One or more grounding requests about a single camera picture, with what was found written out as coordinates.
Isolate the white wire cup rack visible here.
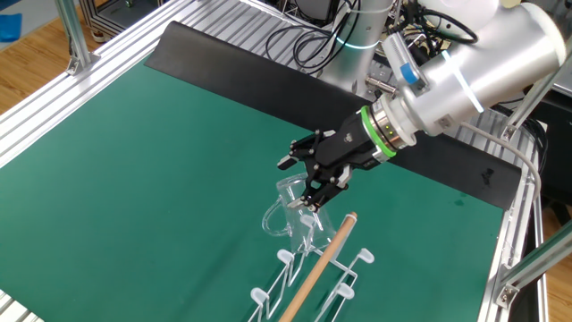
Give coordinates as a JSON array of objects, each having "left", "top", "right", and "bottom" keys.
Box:
[{"left": 248, "top": 211, "right": 375, "bottom": 322}]

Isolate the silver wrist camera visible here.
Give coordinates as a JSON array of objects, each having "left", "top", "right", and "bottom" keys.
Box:
[{"left": 382, "top": 31, "right": 431, "bottom": 87}]

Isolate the black control box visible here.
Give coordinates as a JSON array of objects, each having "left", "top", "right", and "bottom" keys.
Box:
[{"left": 294, "top": 0, "right": 343, "bottom": 23}]

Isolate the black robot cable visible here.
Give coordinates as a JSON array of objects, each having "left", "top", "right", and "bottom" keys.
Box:
[{"left": 265, "top": 0, "right": 361, "bottom": 75}]

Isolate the black frame cart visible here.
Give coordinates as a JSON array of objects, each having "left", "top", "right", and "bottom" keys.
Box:
[{"left": 79, "top": 0, "right": 164, "bottom": 44}]

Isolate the green table mat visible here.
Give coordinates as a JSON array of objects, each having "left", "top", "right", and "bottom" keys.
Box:
[{"left": 0, "top": 57, "right": 506, "bottom": 322}]

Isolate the clear glass cup with handle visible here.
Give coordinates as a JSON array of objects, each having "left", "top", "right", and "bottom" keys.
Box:
[{"left": 261, "top": 172, "right": 337, "bottom": 255}]

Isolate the aluminium frame post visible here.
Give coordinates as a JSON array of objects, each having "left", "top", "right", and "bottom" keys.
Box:
[
  {"left": 492, "top": 218, "right": 572, "bottom": 310},
  {"left": 499, "top": 33, "right": 572, "bottom": 143},
  {"left": 55, "top": 0, "right": 102, "bottom": 77}
]

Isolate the black cabinet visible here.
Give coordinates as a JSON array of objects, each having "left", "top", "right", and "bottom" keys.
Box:
[{"left": 529, "top": 87, "right": 572, "bottom": 207}]

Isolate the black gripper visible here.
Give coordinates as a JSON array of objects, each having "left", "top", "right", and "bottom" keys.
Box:
[{"left": 276, "top": 110, "right": 389, "bottom": 214}]

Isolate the grey cable with metal plug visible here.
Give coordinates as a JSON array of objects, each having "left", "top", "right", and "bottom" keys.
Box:
[{"left": 365, "top": 75, "right": 543, "bottom": 202}]

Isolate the black table mat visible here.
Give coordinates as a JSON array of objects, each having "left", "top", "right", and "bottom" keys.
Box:
[{"left": 145, "top": 20, "right": 524, "bottom": 211}]

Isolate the black camera cable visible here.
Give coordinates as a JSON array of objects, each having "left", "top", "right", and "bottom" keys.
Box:
[{"left": 401, "top": 0, "right": 479, "bottom": 46}]

